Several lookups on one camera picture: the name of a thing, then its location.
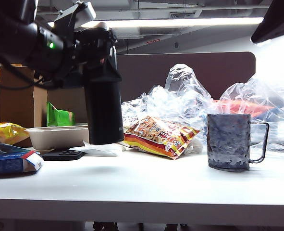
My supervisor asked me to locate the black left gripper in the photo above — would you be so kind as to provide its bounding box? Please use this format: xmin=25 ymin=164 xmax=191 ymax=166
xmin=48 ymin=26 xmax=122 ymax=89

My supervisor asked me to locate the black thermos flask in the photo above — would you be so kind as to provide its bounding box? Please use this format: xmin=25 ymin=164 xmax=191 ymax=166
xmin=83 ymin=21 xmax=125 ymax=146

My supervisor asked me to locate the brown desk partition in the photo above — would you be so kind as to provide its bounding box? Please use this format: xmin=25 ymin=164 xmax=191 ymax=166
xmin=0 ymin=51 xmax=256 ymax=123

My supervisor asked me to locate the green snack packet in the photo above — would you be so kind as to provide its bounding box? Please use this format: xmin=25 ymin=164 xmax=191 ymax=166
xmin=46 ymin=101 xmax=75 ymax=128

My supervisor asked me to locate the beige paper pulp bowl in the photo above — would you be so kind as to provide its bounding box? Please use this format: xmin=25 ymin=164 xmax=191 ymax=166
xmin=25 ymin=125 xmax=91 ymax=151

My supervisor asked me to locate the clear crumpled plastic bag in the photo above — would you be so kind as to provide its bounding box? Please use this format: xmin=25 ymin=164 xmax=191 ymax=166
xmin=121 ymin=64 xmax=217 ymax=145

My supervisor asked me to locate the white crumpled tissue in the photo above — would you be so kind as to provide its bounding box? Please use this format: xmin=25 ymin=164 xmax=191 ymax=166
xmin=83 ymin=141 xmax=127 ymax=157

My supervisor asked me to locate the ceiling strip light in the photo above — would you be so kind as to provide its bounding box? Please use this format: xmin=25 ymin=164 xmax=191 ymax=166
xmin=48 ymin=17 xmax=264 ymax=29

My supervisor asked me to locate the brown cardboard box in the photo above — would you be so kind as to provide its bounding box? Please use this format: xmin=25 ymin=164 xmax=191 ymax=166
xmin=0 ymin=66 xmax=48 ymax=148

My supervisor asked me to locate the orange yellow snack bag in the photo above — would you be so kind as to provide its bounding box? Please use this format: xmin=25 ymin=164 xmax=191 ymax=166
xmin=123 ymin=115 xmax=201 ymax=161

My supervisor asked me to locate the ceiling air vent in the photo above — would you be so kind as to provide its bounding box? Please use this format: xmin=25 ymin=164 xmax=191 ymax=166
xmin=170 ymin=12 xmax=196 ymax=19

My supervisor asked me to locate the black phone case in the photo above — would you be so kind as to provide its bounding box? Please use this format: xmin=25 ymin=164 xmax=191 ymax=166
xmin=41 ymin=149 xmax=86 ymax=161

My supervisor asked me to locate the yellow chip bag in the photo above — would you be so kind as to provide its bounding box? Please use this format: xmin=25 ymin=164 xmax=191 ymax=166
xmin=0 ymin=122 xmax=30 ymax=146

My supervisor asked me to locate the white crumpled plastic wrap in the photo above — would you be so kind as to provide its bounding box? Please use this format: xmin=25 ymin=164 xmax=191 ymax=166
xmin=184 ymin=138 xmax=203 ymax=154

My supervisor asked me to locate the blue cardboard box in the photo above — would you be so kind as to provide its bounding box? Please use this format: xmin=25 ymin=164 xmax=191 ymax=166
xmin=0 ymin=140 xmax=44 ymax=178

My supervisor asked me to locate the orange red package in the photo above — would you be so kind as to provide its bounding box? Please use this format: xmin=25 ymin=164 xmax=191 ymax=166
xmin=213 ymin=100 xmax=274 ymax=118

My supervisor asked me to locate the black chair base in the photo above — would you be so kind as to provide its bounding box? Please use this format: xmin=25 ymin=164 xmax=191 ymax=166
xmin=92 ymin=222 xmax=118 ymax=231
xmin=165 ymin=224 xmax=188 ymax=231

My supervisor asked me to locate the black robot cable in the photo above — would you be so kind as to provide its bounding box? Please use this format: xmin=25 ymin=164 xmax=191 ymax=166
xmin=0 ymin=61 xmax=61 ymax=91

